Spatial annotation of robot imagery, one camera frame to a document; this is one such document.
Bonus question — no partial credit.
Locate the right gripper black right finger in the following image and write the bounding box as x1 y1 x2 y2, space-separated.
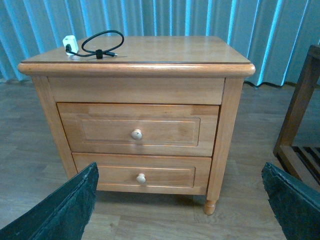
261 162 320 240

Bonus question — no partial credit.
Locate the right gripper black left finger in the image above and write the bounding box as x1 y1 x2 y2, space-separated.
0 162 99 240

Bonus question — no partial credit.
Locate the round drawer knob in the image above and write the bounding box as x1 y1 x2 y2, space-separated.
131 128 143 140
136 173 146 184

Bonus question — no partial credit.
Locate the wooden drawer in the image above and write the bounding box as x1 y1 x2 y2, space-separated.
57 102 219 157
72 152 211 195

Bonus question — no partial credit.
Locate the black charger cable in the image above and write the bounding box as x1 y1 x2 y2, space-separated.
65 30 125 60

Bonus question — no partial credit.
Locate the white charger plug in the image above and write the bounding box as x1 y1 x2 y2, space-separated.
62 35 79 56

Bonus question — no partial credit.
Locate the dark wooden rack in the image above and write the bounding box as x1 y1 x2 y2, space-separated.
273 44 320 191

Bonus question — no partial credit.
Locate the light wooden nightstand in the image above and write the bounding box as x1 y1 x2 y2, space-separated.
18 36 255 216

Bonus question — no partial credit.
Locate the light blue curtain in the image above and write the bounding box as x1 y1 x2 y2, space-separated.
0 0 320 86

